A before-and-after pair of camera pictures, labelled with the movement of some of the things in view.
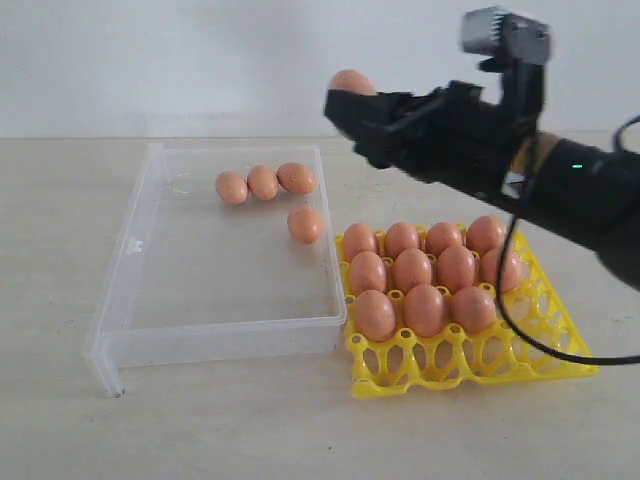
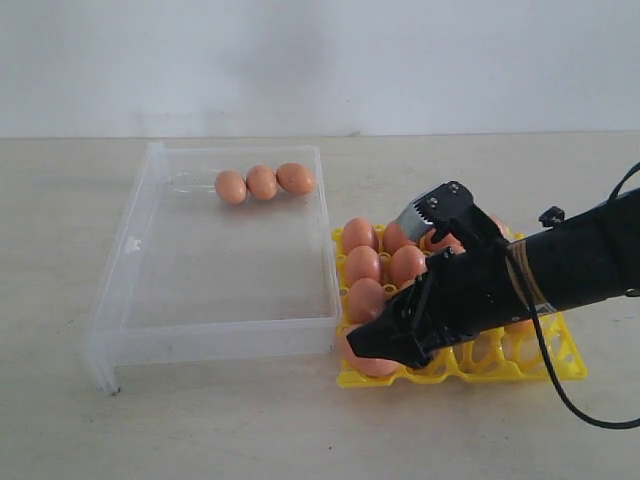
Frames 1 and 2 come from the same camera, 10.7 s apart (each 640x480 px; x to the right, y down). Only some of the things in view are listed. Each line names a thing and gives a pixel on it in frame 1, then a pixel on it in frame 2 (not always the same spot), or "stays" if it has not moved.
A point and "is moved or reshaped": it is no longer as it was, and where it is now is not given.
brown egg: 263,183 stays
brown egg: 305,224 to 369,366
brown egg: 295,177 stays
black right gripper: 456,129 to 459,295
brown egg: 425,309 is moved or reshaped
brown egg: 231,187 stays
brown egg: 353,81 to 525,329
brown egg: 367,272 is moved or reshaped
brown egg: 411,268 stays
